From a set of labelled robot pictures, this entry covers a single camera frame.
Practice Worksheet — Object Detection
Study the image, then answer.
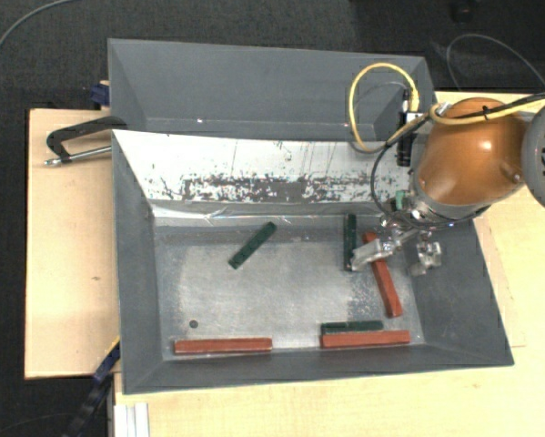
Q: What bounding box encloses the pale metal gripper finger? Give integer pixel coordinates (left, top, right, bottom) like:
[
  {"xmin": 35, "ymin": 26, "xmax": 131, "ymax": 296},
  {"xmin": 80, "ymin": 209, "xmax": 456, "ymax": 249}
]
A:
[
  {"xmin": 350, "ymin": 238, "xmax": 401, "ymax": 273},
  {"xmin": 408, "ymin": 240, "xmax": 443, "ymax": 277}
]

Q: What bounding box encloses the dark green flat block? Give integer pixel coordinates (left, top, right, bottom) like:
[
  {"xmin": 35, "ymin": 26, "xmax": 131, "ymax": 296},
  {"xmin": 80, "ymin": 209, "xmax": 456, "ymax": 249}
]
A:
[
  {"xmin": 342, "ymin": 213, "xmax": 359, "ymax": 273},
  {"xmin": 227, "ymin": 221, "xmax": 278, "ymax": 271},
  {"xmin": 319, "ymin": 320, "xmax": 385, "ymax": 337}
]

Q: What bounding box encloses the red-brown flat block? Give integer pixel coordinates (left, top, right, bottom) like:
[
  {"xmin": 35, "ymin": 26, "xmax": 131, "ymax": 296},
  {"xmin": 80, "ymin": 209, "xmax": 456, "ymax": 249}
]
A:
[
  {"xmin": 361, "ymin": 230, "xmax": 405, "ymax": 320},
  {"xmin": 318, "ymin": 330, "xmax": 412, "ymax": 351},
  {"xmin": 172, "ymin": 337, "xmax": 274, "ymax": 356}
]

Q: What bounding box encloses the grey metal bin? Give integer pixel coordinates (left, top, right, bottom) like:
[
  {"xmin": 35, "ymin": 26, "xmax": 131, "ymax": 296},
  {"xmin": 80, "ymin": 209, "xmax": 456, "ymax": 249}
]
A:
[{"xmin": 106, "ymin": 37, "xmax": 516, "ymax": 396}]

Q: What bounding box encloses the pale wood board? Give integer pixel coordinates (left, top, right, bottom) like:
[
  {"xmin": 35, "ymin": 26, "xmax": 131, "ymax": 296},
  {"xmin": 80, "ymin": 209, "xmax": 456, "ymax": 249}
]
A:
[{"xmin": 24, "ymin": 107, "xmax": 123, "ymax": 381}]

